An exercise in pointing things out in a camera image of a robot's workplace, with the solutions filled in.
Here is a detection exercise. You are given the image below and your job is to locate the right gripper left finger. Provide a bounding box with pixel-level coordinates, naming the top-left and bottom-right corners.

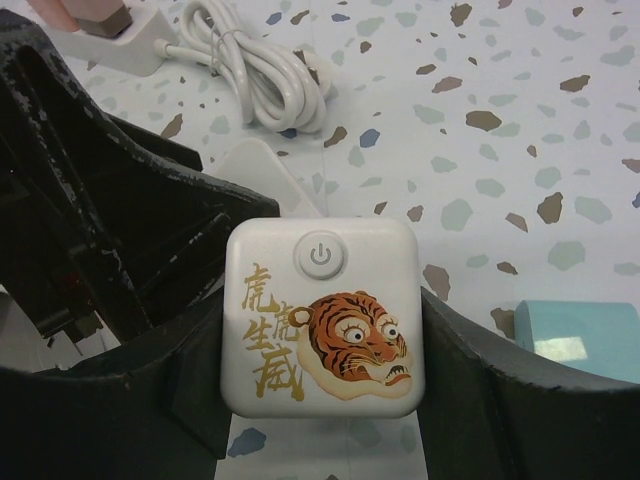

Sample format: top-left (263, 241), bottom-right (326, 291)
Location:
top-left (1, 11), bottom-right (280, 479)

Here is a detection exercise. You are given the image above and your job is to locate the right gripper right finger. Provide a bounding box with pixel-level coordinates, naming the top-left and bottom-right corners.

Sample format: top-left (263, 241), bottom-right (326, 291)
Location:
top-left (417, 289), bottom-right (639, 479)

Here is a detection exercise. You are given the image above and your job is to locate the teal plug adapter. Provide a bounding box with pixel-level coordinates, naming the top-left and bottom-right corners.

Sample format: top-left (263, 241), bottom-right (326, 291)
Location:
top-left (514, 300), bottom-right (639, 384)

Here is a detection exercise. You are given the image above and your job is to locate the white tiger plug adapter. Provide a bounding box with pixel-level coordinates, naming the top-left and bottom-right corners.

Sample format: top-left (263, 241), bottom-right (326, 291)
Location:
top-left (220, 217), bottom-right (426, 418)

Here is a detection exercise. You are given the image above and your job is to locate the brown-pink plug adapter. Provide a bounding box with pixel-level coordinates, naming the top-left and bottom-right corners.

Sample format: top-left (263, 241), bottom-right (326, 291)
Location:
top-left (68, 0), bottom-right (133, 38)

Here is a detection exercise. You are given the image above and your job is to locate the pink plug adapter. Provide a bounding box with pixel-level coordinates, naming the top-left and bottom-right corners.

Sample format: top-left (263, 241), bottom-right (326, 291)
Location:
top-left (27, 0), bottom-right (126, 33)

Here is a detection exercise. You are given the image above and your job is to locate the white power strip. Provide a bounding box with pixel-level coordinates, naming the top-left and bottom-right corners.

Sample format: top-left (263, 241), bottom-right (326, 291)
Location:
top-left (42, 5), bottom-right (180, 77)

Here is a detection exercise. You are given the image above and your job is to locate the white coiled cord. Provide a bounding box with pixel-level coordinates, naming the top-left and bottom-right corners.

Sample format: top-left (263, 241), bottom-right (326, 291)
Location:
top-left (153, 0), bottom-right (337, 136)

